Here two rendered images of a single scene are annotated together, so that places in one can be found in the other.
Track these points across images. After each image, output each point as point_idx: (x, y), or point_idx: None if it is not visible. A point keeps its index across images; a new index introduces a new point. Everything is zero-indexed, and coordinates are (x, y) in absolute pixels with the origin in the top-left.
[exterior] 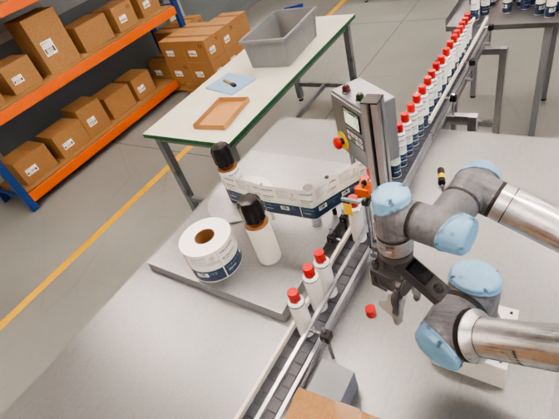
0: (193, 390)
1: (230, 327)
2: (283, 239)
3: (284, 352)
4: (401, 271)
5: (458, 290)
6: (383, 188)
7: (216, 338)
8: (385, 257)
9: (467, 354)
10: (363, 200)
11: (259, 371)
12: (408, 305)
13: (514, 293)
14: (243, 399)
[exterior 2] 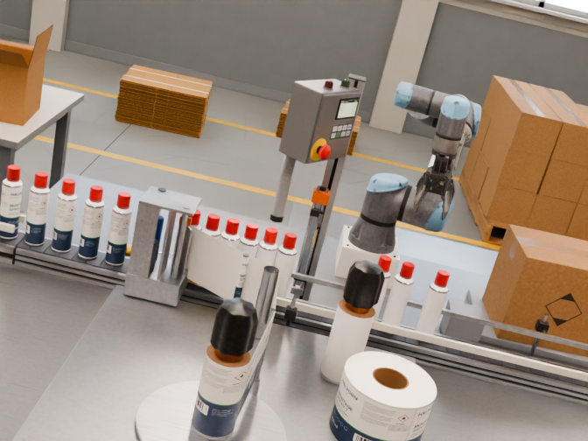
0: (541, 438)
1: (448, 420)
2: (299, 365)
3: (455, 352)
4: (451, 161)
5: (406, 186)
6: (456, 100)
7: (472, 431)
8: (456, 154)
9: None
10: (321, 211)
11: (477, 388)
12: (339, 294)
13: (297, 245)
14: (512, 395)
